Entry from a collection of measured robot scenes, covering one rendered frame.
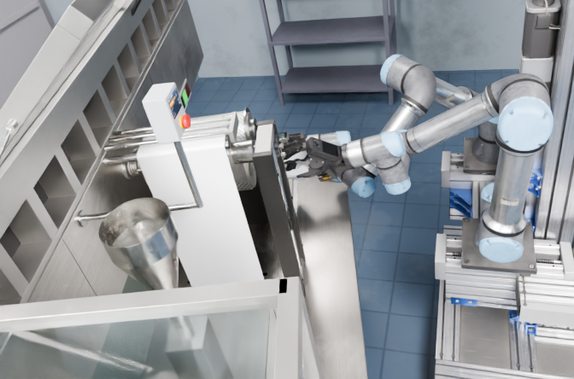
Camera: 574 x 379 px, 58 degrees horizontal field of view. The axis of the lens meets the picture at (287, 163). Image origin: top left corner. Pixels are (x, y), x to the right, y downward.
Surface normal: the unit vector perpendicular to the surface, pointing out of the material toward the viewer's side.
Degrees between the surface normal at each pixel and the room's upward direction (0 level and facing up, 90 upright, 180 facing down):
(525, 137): 82
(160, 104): 90
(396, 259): 0
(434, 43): 90
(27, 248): 0
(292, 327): 0
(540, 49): 90
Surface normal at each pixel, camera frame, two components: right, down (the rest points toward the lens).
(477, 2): -0.26, 0.61
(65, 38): -0.03, 0.60
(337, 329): -0.17, -0.79
